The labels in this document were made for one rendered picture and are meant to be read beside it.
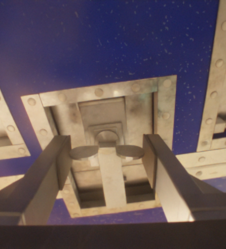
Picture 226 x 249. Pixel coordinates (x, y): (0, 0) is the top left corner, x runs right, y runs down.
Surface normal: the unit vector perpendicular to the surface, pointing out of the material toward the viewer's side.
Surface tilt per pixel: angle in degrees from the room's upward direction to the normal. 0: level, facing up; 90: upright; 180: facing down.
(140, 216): 90
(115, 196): 90
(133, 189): 90
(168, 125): 90
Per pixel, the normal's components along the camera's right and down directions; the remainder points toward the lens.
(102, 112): 0.03, 0.29
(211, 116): 0.06, 0.52
